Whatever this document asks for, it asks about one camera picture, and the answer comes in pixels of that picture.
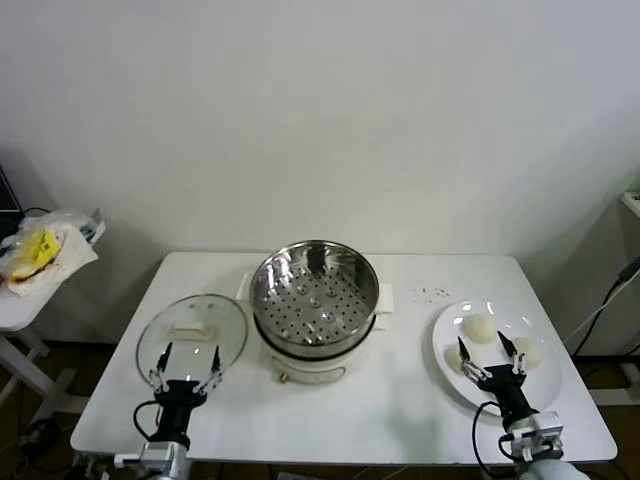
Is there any white round plate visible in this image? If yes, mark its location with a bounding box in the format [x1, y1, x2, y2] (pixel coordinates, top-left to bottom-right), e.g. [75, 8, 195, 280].
[431, 299, 564, 419]

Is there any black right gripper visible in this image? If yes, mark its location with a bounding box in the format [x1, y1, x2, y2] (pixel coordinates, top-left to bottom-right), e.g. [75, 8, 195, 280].
[457, 329, 539, 427]

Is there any white electric cooker base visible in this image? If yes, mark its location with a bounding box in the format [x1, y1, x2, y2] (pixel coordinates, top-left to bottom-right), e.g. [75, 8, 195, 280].
[234, 272, 396, 386]

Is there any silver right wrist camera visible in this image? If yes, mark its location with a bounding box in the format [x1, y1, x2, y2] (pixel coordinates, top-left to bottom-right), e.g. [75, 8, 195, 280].
[539, 410, 565, 441]

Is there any white shelf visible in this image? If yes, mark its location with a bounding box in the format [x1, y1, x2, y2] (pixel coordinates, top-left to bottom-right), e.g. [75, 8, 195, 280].
[619, 189, 640, 224]

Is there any black and white power cable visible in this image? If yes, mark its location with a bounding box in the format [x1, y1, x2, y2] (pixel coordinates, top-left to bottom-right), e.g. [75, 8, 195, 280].
[564, 254, 640, 346]

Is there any dark crumbs scatter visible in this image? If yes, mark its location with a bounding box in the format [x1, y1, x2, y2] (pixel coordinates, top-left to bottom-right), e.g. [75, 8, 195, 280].
[409, 285, 451, 304]

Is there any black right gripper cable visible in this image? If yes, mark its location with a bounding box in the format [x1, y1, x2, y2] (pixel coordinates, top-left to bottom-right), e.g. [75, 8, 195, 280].
[471, 399, 504, 474]

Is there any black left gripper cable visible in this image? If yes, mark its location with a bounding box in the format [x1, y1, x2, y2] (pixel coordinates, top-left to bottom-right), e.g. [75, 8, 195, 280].
[132, 399, 162, 442]

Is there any plastic bag with yellow contents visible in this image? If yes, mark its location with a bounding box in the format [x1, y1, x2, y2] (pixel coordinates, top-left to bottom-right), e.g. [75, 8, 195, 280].
[0, 209, 100, 300]

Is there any teal and white box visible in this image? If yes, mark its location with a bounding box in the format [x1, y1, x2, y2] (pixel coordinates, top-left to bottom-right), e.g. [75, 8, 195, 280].
[77, 208, 107, 246]

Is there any stainless steel steamer basket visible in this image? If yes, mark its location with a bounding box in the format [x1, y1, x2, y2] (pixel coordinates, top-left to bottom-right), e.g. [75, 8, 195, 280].
[248, 239, 380, 359]

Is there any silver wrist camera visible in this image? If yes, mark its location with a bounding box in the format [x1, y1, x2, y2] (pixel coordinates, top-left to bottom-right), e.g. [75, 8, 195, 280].
[113, 452, 151, 469]
[539, 410, 565, 441]

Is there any white stand base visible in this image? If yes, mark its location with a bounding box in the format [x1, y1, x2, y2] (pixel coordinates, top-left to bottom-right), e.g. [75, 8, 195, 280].
[574, 359, 640, 406]

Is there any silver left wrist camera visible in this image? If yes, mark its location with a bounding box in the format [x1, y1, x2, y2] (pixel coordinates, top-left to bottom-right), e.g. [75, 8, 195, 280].
[113, 452, 151, 469]

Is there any floor power strip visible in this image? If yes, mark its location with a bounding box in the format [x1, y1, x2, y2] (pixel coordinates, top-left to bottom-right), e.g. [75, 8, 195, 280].
[19, 419, 59, 454]

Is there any white side table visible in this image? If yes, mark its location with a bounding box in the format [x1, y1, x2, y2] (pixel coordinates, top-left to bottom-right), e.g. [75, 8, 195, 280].
[0, 219, 109, 416]

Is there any round glass pot lid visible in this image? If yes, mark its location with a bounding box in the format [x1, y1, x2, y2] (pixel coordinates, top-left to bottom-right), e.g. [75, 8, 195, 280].
[135, 293, 250, 391]

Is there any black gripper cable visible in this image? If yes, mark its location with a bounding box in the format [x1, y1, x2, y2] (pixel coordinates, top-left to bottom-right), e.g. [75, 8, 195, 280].
[471, 399, 504, 474]
[132, 399, 162, 442]

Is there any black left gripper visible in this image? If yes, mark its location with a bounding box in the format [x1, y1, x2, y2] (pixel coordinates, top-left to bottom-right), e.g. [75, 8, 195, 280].
[148, 341, 223, 444]

